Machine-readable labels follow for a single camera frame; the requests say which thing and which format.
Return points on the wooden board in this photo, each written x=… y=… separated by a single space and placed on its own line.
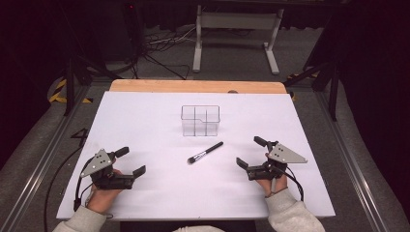
x=193 y=86

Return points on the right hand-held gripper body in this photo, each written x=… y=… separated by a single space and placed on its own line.
x=283 y=156

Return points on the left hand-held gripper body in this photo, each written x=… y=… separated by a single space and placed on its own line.
x=98 y=162

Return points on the person's right hand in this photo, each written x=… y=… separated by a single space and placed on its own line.
x=274 y=186

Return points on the yellow black floor tape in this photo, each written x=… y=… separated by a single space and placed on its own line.
x=58 y=93

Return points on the person's left hand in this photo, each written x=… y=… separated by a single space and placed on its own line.
x=103 y=199

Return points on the black makeup brush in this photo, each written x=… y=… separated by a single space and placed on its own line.
x=205 y=152

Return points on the white table mat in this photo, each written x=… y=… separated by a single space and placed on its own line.
x=193 y=193

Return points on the clear plastic organizer box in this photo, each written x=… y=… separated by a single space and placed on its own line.
x=200 y=121

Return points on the black equipment tower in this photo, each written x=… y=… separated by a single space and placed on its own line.
x=132 y=29

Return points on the white metal stand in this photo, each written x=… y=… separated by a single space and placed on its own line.
x=237 y=21

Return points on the aluminium floor rail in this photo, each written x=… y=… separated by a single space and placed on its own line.
x=354 y=167
x=35 y=174

